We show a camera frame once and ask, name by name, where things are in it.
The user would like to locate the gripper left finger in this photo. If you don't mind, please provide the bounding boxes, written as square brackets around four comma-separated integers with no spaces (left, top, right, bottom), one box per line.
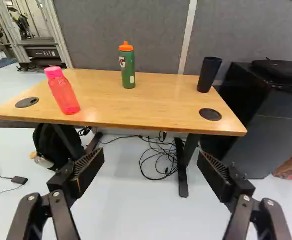
[6,146,105,240]

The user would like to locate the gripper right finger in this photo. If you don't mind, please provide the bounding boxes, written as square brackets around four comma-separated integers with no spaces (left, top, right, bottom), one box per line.
[197,149,292,240]

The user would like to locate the pink water bottle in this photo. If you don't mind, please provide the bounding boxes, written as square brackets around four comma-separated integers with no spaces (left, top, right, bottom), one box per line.
[44,66,81,116]

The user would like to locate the green bottle with orange cap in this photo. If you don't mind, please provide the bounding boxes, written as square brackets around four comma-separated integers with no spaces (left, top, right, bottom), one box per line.
[118,41,136,89]

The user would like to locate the black backpack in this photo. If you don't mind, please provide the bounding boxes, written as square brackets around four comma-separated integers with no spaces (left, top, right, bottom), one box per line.
[32,123,86,172]

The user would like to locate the black power adapter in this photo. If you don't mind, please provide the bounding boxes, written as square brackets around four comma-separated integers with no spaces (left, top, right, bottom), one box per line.
[11,175,28,185]

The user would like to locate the black cabinet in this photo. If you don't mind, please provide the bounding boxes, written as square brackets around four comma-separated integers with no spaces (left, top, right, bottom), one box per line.
[200,61,292,180]

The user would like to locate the wooden table with black legs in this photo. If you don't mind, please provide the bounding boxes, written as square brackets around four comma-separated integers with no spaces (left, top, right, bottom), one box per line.
[0,67,248,198]

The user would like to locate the black tumbler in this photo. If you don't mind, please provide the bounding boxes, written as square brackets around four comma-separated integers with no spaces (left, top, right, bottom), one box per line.
[196,56,223,94]

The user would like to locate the black bag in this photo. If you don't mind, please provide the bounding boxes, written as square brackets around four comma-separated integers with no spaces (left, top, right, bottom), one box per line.
[251,57,292,97]

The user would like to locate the grey partition wall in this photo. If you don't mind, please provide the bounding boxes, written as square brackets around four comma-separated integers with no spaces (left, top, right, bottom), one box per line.
[52,0,292,75]

